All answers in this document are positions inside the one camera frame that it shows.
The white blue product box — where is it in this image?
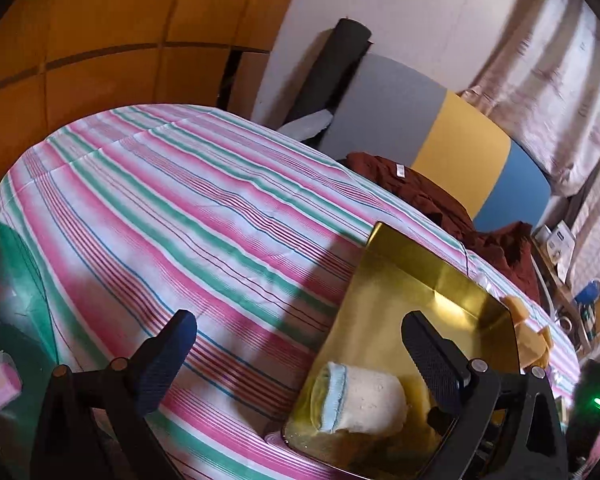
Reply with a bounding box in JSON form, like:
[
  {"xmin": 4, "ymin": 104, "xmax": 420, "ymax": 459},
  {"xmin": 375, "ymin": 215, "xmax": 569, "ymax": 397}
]
[{"xmin": 545, "ymin": 221, "xmax": 576, "ymax": 283}]

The pink patterned curtain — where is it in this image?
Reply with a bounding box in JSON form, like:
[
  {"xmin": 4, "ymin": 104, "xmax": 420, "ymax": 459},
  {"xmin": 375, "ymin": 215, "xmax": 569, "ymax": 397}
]
[{"xmin": 568, "ymin": 170, "xmax": 600, "ymax": 292}]

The green plastic bin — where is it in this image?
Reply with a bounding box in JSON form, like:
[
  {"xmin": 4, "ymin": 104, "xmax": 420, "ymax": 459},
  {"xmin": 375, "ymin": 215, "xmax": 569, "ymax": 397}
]
[{"xmin": 0, "ymin": 222, "xmax": 58, "ymax": 479}]

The gold metal tray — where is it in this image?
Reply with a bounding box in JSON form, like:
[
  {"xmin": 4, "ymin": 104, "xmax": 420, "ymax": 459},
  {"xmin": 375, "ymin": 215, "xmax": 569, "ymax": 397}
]
[{"xmin": 282, "ymin": 222, "xmax": 519, "ymax": 479}]

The striped pink green bedspread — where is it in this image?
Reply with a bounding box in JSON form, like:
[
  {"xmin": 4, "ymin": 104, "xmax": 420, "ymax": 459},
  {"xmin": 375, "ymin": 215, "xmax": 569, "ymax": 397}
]
[{"xmin": 0, "ymin": 103, "xmax": 581, "ymax": 480}]

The wooden side table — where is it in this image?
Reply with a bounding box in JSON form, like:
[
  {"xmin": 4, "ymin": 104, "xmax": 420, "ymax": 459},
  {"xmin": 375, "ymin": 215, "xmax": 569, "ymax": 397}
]
[{"xmin": 531, "ymin": 240, "xmax": 592, "ymax": 362}]

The dark red garment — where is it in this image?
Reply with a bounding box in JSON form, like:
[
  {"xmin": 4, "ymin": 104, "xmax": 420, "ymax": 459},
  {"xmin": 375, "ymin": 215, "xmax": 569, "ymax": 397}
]
[{"xmin": 341, "ymin": 152, "xmax": 541, "ymax": 302}]

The large tan sponge block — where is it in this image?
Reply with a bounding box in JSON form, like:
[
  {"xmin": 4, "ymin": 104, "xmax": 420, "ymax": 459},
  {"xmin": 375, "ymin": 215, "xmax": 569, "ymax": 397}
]
[{"xmin": 502, "ymin": 296, "xmax": 554, "ymax": 370}]

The grey yellow blue headboard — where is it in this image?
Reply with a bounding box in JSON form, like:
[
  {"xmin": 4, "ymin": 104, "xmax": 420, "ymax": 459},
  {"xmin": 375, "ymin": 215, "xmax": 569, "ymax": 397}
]
[{"xmin": 320, "ymin": 54, "xmax": 550, "ymax": 231}]

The black rolled mat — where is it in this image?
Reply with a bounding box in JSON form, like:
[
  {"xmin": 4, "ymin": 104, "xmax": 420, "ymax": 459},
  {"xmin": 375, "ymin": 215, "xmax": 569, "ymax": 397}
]
[{"xmin": 284, "ymin": 18, "xmax": 372, "ymax": 124}]

